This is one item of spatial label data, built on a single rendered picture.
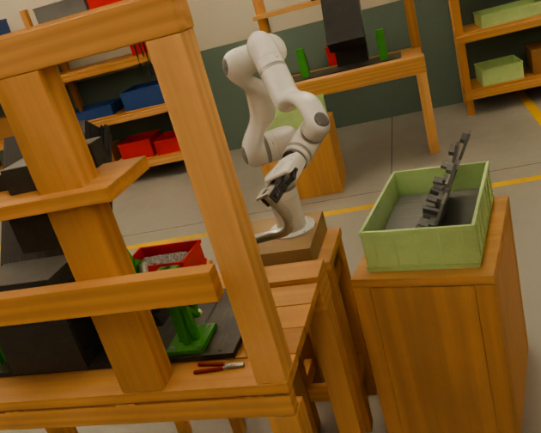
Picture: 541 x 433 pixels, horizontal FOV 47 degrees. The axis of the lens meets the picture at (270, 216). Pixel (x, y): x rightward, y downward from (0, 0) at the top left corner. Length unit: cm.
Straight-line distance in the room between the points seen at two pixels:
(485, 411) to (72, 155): 179
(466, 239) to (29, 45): 151
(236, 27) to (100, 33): 605
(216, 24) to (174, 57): 613
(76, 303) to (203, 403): 47
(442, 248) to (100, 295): 120
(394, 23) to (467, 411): 535
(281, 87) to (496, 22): 506
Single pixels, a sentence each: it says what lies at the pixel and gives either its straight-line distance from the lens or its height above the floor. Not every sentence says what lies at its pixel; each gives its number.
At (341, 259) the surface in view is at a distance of 271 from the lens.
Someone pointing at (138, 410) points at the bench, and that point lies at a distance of 205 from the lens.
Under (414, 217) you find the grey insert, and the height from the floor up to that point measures 85.
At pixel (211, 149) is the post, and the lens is 152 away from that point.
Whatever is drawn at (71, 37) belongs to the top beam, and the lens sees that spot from 159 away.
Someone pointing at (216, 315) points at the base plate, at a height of 90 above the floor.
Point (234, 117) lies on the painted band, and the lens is 778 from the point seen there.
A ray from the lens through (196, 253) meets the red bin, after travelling 278.
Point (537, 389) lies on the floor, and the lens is 304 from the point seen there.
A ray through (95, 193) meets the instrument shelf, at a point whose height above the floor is 153.
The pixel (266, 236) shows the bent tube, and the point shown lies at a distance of 189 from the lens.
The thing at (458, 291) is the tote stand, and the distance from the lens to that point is 234.
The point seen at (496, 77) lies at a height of 33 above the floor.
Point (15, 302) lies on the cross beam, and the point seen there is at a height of 126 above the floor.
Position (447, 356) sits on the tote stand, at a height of 45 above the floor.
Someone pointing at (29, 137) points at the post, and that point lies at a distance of 173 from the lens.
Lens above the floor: 193
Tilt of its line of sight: 21 degrees down
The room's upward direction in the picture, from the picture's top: 16 degrees counter-clockwise
